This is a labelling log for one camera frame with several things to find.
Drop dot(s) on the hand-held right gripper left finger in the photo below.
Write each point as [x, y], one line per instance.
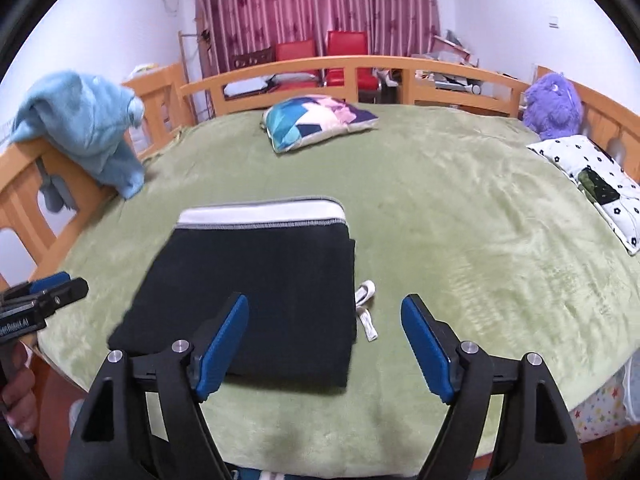
[222, 350]

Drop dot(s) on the white floral pillow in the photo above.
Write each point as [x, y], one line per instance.
[565, 152]

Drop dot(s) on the dark wooden chair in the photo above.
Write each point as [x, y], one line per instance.
[252, 57]

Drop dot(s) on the green fleece blanket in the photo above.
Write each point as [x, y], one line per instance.
[450, 210]

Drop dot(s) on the white wall switch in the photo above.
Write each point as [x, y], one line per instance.
[553, 22]

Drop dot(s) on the red chair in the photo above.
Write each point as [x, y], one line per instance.
[295, 57]
[347, 47]

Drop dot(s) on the white folded bedding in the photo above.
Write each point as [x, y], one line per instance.
[250, 87]

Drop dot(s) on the colourful patchwork pillow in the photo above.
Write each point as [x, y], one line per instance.
[310, 120]

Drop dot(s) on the grey hanging cloth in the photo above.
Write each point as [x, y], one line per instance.
[52, 195]

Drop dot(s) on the wooden coat rack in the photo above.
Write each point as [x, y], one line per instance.
[192, 70]

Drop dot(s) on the pile of desk clutter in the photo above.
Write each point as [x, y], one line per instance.
[450, 60]

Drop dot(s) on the light blue towel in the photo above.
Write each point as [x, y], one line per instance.
[85, 110]

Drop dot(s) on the star print bed sheet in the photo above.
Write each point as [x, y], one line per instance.
[600, 405]

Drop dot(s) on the purple plush toy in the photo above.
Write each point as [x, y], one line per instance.
[550, 105]

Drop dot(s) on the person's left hand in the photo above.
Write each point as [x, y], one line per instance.
[22, 395]

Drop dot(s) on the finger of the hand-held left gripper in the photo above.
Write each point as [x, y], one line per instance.
[50, 281]
[65, 295]

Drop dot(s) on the pink striped curtain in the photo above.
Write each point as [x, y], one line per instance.
[300, 0]

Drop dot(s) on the black pants with white stripe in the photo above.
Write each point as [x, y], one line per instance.
[260, 280]

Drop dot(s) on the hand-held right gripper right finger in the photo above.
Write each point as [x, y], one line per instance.
[425, 350]

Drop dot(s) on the wooden bed frame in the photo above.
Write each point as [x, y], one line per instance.
[300, 67]

